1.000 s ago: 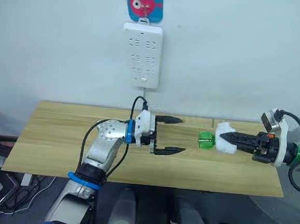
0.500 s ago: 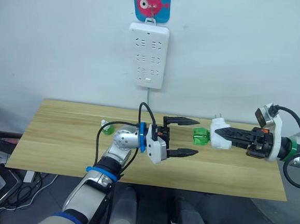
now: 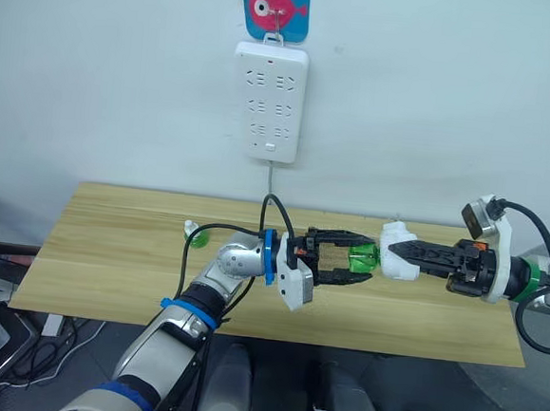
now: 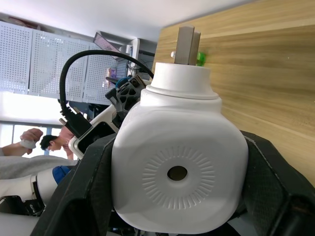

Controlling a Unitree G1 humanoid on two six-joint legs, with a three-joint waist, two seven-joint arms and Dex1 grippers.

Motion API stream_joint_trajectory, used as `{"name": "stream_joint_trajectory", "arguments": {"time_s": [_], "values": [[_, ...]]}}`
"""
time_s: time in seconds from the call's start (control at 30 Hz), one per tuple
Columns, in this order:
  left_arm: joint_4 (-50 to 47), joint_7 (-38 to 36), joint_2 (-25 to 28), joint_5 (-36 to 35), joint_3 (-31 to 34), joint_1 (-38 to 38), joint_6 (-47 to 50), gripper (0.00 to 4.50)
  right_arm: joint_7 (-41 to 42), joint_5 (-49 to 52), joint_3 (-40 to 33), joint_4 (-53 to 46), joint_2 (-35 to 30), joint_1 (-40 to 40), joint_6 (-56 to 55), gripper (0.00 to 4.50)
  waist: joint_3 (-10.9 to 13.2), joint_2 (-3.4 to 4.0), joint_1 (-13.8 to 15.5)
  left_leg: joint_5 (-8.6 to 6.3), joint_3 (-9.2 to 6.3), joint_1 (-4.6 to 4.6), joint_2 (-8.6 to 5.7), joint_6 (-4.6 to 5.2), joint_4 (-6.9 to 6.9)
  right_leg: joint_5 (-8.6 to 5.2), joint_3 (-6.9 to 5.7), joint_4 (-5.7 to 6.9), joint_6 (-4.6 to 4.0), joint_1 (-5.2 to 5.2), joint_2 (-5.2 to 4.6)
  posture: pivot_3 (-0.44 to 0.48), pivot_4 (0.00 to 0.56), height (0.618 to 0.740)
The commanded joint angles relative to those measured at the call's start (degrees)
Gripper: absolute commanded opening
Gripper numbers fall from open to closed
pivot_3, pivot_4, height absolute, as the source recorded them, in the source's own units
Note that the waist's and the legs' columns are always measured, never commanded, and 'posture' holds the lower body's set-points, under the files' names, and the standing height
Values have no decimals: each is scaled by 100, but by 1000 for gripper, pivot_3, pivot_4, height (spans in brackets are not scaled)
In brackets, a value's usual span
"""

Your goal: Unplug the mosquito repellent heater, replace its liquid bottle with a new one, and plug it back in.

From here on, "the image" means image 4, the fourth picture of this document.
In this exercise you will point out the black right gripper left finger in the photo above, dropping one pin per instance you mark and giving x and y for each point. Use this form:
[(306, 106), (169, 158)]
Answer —
[(81, 191)]

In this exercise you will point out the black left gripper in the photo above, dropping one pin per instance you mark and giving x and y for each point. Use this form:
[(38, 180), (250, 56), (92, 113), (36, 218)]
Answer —
[(119, 118)]

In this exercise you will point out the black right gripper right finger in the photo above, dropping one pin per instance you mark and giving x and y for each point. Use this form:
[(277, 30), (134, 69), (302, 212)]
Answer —
[(275, 191)]

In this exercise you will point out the white mosquito repellent heater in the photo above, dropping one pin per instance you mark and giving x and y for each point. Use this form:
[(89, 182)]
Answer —
[(177, 137)]

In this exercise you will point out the green liquid bottle white cap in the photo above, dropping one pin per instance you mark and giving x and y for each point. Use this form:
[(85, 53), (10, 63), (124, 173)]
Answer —
[(202, 59)]

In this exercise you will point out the white pegboard panel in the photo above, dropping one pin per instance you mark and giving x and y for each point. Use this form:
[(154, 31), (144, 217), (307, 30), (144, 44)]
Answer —
[(46, 64), (98, 81), (14, 56)]

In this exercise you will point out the tilted computer monitor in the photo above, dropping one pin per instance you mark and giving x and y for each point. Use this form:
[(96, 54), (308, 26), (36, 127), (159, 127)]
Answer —
[(105, 44)]

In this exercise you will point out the person with black hair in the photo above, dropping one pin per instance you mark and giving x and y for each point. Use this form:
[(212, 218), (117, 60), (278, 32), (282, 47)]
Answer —
[(49, 143)]

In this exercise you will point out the person in grey shirt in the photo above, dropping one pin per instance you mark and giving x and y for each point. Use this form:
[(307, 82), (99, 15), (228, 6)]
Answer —
[(24, 164)]

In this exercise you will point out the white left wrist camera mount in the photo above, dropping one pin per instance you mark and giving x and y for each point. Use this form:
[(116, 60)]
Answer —
[(104, 115)]

